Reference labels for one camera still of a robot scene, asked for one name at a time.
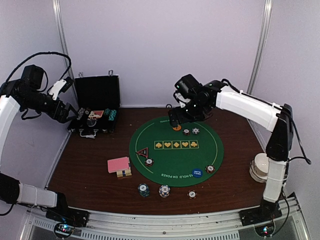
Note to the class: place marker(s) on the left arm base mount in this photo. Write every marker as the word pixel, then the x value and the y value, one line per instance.
pixel 68 222

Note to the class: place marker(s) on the blue tan chip row case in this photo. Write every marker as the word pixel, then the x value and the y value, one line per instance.
pixel 80 113

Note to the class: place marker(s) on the orange big blind button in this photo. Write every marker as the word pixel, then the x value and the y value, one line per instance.
pixel 178 128

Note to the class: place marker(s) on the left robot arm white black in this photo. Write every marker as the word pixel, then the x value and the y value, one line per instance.
pixel 22 91

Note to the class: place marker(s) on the blue tan chip stack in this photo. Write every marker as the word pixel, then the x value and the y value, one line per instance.
pixel 164 191

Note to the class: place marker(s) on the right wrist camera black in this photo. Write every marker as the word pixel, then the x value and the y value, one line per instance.
pixel 187 86

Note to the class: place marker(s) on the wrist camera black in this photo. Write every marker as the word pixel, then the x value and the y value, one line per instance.
pixel 187 86
pixel 33 75

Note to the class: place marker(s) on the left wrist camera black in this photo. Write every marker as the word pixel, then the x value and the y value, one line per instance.
pixel 33 75

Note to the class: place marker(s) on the playing cards in case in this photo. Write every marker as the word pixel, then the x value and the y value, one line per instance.
pixel 96 114

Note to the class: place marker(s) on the triangular black red dealer button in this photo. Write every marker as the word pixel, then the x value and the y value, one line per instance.
pixel 143 152

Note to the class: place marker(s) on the brown orange chip stack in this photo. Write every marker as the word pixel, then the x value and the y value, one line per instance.
pixel 192 194

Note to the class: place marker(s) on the teal chip row in case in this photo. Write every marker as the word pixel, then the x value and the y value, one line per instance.
pixel 110 114

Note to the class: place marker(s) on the clear round dealer puck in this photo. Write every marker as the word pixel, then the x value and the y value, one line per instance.
pixel 91 122

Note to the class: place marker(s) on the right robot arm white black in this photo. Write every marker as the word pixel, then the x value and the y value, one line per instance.
pixel 196 102

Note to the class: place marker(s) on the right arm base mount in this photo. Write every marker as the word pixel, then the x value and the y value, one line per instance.
pixel 260 217

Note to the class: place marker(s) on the round green poker mat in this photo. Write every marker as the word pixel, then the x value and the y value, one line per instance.
pixel 175 154

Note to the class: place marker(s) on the stacked white bowls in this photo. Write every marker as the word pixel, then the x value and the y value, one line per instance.
pixel 259 168

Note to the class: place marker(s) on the silver case handle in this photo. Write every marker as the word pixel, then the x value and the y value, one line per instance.
pixel 88 135

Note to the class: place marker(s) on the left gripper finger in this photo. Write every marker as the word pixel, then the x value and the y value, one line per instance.
pixel 70 110
pixel 71 118

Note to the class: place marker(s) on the blue small blind button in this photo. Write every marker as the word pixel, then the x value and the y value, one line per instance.
pixel 197 172

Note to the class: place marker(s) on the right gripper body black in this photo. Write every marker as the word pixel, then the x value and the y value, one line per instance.
pixel 194 113

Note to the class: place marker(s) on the blue green chip stack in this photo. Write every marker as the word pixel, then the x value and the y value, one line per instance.
pixel 144 190

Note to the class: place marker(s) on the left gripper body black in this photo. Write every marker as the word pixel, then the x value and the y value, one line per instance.
pixel 55 114

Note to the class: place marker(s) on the black poker chip case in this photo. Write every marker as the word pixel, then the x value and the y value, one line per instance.
pixel 96 93

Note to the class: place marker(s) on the red-backed card deck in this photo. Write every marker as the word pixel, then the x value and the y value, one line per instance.
pixel 121 166

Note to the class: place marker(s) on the aluminium front rail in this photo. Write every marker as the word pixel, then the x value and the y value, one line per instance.
pixel 224 225

